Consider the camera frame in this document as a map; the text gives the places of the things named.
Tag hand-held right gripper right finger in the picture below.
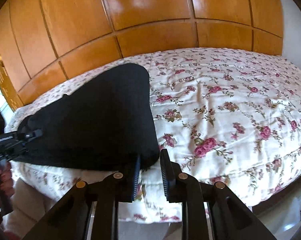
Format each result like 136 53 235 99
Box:
160 149 276 240

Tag floral bed sheet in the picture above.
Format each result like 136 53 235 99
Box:
2 47 301 240

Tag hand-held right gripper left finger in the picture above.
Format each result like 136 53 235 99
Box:
23 154 141 240

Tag wooden wardrobe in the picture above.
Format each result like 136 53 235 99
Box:
0 0 284 105

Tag person's left hand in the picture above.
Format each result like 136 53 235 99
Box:
0 167 15 198

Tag wooden lattice screen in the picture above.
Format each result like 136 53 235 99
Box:
0 40 18 113

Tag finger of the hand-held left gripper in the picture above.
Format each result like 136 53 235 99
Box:
17 129 44 141

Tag black embroidered pants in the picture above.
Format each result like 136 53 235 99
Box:
13 63 159 172

